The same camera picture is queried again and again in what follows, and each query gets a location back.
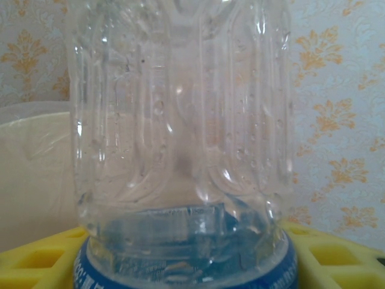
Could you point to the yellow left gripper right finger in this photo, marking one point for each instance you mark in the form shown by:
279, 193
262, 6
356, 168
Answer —
337, 265

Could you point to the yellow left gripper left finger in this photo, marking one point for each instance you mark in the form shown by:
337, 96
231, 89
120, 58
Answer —
36, 265

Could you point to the clear bottle wide blue label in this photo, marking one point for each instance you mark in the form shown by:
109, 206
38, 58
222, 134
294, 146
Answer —
180, 120

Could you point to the cream plastic bin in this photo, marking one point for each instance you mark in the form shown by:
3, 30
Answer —
30, 210

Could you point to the pink translucent bin liner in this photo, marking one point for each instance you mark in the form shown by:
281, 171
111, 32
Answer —
36, 141

